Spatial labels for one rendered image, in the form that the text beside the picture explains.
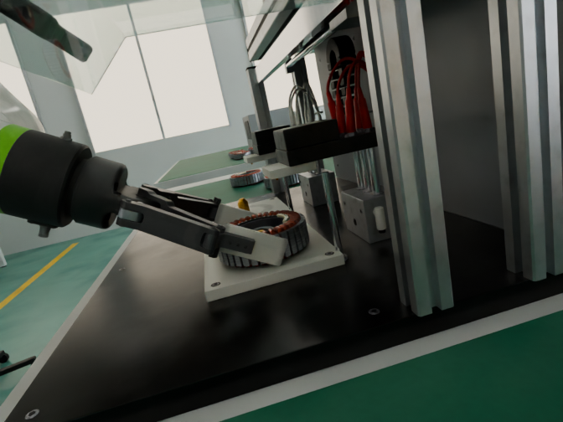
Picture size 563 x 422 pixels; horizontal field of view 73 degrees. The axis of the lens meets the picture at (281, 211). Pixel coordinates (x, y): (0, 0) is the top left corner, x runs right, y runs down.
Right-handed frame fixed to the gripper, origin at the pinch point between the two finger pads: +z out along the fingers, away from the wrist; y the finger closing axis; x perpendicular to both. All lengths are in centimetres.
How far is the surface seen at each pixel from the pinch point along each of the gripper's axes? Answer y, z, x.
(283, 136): 3.1, -1.4, 11.8
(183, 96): -472, -46, 49
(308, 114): -22.3, 6.8, 18.5
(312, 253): 4.9, 5.3, 0.5
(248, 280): 7.5, -1.3, -3.4
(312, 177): -20.3, 10.4, 8.1
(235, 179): -77, 4, -1
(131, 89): -472, -107, 37
